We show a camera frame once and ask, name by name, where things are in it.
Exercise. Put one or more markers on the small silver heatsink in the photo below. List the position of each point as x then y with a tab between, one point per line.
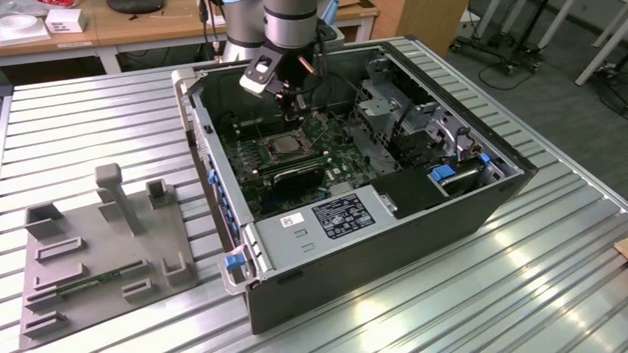
342	188

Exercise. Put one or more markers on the white round dish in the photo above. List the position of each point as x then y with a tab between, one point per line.
18	25

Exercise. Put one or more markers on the CPU socket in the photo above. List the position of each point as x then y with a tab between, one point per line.
270	148

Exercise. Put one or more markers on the wooden block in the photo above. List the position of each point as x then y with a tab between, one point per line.
621	250

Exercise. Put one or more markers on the silver drive cage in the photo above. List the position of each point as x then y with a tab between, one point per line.
377	106

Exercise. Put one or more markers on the blue card retainer clip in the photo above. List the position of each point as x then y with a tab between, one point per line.
210	177

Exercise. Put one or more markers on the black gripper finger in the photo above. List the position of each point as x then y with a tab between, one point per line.
288	108
300	106

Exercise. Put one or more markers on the grey parts rack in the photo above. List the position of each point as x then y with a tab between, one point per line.
97	257

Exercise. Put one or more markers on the red plastic packet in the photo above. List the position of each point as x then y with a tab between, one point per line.
58	2

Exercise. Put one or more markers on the black RAM slot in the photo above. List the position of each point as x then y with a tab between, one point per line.
245	134
245	130
245	126

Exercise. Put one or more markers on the black graphics card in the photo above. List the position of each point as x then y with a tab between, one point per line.
298	178

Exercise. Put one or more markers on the wooden desk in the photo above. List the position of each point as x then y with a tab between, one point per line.
146	29

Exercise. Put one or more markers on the white cardboard box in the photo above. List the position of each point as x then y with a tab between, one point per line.
65	18

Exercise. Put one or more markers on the silver power supply unit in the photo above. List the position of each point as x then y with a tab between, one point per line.
294	242

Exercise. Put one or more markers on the black open PC case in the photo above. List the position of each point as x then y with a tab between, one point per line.
368	287

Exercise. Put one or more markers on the copper cylindrical connector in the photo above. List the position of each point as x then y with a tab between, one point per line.
305	66

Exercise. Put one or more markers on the blue case latch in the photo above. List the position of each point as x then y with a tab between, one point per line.
232	263

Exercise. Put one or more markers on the black wheeled stand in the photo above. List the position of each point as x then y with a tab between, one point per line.
533	22

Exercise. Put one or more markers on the black plastic shroud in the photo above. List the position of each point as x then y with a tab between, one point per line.
406	195

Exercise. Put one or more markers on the small blue plastic clip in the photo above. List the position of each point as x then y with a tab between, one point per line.
482	159

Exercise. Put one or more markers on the pale blue teach pendant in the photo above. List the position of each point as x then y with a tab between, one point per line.
329	11

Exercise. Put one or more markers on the green RAM stick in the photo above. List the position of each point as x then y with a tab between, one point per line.
88	282

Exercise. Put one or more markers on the wooden cabinet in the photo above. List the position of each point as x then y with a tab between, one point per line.
426	22

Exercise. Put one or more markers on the black round stand base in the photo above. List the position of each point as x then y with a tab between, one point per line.
134	4

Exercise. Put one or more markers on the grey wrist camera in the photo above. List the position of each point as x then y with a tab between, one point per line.
257	77

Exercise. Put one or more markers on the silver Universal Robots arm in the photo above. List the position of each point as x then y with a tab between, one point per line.
289	22

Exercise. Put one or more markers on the green motherboard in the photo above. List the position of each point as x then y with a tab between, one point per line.
353	162

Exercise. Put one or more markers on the white table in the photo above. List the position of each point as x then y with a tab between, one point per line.
598	57
556	22

